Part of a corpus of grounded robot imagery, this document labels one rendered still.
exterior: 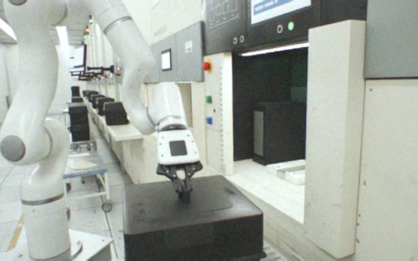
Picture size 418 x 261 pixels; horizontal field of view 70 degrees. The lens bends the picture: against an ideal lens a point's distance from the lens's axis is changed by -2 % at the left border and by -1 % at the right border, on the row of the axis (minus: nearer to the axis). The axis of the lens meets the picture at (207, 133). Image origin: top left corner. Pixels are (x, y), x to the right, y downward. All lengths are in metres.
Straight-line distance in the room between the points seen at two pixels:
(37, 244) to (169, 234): 0.55
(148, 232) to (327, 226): 0.43
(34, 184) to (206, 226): 0.57
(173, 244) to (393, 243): 0.45
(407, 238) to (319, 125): 0.29
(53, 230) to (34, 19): 0.60
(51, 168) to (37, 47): 0.36
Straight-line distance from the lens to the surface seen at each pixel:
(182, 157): 0.75
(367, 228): 0.79
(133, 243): 0.61
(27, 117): 0.94
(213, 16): 1.36
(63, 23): 1.03
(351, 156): 0.73
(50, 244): 1.07
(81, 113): 4.72
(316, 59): 0.76
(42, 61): 0.95
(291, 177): 1.27
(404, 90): 0.68
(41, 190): 1.00
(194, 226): 0.61
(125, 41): 0.85
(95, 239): 1.16
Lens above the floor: 1.29
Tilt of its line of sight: 10 degrees down
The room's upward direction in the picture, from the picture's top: 2 degrees counter-clockwise
